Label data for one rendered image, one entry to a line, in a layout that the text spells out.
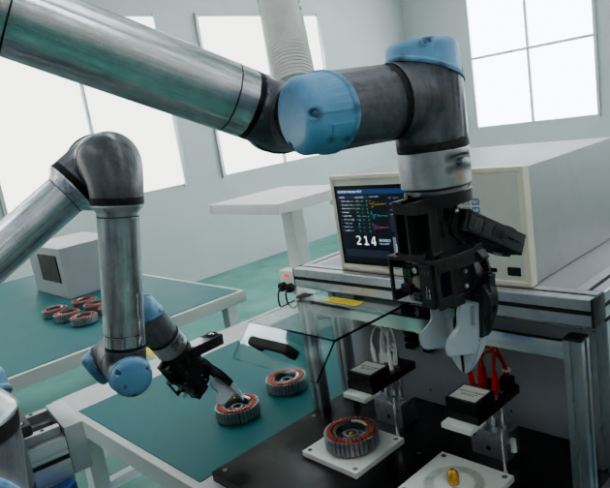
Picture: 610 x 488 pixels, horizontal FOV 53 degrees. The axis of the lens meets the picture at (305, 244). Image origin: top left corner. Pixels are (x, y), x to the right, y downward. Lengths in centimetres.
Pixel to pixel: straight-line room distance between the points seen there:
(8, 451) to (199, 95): 36
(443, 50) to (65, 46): 35
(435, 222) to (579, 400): 53
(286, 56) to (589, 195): 134
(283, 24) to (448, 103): 179
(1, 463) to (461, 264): 44
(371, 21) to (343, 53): 72
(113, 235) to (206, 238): 529
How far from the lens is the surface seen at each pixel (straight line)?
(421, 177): 63
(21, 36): 62
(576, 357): 105
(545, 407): 133
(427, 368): 145
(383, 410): 140
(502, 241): 71
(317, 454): 131
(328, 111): 55
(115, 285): 115
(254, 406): 156
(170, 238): 619
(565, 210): 120
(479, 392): 118
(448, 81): 63
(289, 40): 235
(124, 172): 113
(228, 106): 65
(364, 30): 834
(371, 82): 58
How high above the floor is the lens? 145
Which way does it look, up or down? 11 degrees down
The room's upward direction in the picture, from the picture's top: 9 degrees counter-clockwise
